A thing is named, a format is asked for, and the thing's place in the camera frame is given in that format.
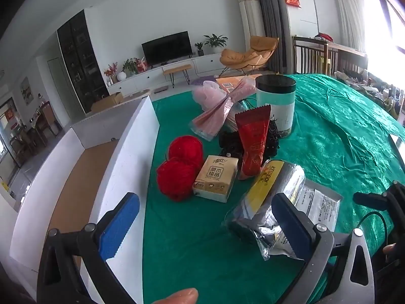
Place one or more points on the person's left hand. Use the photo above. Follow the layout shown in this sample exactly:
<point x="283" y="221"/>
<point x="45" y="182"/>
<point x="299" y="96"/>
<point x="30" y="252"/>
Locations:
<point x="177" y="297"/>

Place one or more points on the wooden railing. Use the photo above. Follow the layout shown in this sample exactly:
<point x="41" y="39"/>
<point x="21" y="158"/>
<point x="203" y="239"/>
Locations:
<point x="316" y="55"/>

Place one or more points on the white standing air conditioner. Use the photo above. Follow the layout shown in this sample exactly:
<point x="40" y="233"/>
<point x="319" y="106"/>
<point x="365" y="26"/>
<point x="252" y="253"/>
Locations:
<point x="251" y="15"/>

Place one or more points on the wooden bench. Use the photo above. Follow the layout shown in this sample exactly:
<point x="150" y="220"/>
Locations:
<point x="177" y="69"/>

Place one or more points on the black mesh scrubber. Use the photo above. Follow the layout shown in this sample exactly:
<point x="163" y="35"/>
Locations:
<point x="229" y="147"/>

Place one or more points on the orange lounge chair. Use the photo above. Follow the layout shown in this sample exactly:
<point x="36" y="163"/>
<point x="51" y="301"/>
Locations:
<point x="240" y="55"/>

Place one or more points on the green tablecloth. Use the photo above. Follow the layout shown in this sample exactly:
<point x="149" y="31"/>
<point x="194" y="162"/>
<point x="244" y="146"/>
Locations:
<point x="332" y="139"/>

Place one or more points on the white television cabinet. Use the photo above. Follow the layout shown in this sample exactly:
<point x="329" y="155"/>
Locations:
<point x="148" y="77"/>

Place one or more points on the red snack packet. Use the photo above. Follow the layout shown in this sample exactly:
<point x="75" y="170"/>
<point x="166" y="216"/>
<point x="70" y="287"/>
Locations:
<point x="253" y="142"/>

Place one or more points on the red yarn ball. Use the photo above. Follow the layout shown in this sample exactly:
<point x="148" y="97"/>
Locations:
<point x="175" y="179"/>
<point x="186" y="148"/>

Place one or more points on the white cardboard box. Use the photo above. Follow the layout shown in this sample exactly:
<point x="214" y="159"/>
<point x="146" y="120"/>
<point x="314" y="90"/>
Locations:
<point x="133" y="152"/>

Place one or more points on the silver packet with yellow label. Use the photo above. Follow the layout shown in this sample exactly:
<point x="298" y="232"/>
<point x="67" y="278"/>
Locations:
<point x="284" y="180"/>

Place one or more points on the framed wall picture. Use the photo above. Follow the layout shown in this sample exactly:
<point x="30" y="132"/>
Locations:
<point x="27" y="90"/>

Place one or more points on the small green potted plant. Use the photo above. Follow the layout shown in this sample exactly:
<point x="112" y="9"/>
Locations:
<point x="199" y="48"/>

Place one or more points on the grey curtain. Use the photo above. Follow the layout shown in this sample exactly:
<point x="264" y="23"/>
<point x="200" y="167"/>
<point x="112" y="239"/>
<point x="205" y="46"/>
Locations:
<point x="275" y="31"/>

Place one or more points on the red flower bouquet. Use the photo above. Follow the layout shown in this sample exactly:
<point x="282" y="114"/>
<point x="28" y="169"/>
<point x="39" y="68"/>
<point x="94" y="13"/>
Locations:
<point x="111" y="69"/>

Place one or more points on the person's right hand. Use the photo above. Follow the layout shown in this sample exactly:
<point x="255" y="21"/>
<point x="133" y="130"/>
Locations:
<point x="389" y="249"/>

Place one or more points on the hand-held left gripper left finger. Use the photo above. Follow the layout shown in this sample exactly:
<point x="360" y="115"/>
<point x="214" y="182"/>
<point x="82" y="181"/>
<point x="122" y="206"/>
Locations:
<point x="120" y="224"/>

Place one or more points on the bushy potted plant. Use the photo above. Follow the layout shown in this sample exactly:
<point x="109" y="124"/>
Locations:
<point x="129" y="65"/>

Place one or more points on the clear jar with black lid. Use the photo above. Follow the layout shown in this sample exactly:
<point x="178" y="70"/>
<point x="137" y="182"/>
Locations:
<point x="275" y="107"/>

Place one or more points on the pink cotton swab packet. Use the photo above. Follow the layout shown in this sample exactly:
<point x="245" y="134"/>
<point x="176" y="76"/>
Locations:
<point x="215" y="117"/>

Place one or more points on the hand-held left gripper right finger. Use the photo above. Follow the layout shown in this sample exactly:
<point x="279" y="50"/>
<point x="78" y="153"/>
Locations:
<point x="291" y="224"/>

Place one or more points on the black television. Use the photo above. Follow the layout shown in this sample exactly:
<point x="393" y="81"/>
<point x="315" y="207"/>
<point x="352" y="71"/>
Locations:
<point x="167" y="49"/>

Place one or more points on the brown cardboard carton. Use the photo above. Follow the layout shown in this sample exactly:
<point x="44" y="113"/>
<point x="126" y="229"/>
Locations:
<point x="106" y="101"/>

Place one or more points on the black display cabinet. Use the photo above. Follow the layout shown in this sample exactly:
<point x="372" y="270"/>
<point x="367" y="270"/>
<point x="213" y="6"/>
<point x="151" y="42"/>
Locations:
<point x="82" y="63"/>

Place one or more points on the white round vase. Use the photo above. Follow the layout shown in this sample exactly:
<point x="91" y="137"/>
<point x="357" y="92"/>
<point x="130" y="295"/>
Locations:
<point x="121" y="76"/>

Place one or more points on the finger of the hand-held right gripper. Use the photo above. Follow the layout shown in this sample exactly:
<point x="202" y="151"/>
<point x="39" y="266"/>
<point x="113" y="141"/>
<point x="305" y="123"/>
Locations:
<point x="368" y="200"/>

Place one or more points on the flat silver sachet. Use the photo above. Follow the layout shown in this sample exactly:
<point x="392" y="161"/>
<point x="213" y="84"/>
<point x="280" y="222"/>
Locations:
<point x="322" y="205"/>

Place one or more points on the beige tissue pack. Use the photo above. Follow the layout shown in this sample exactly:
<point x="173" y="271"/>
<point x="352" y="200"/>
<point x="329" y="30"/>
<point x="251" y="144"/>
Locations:
<point x="215" y="177"/>

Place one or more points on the large green potted plant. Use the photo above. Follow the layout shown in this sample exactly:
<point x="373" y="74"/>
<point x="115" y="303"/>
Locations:
<point x="215" y="41"/>

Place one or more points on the white sheer curtain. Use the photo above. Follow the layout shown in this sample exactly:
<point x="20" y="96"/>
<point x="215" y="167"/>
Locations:
<point x="348" y="9"/>

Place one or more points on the pink bath loofah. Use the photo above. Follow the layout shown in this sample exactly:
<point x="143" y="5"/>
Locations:
<point x="207" y="96"/>

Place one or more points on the red gift box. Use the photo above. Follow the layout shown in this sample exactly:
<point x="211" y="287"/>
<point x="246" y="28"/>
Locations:
<point x="142" y="65"/>

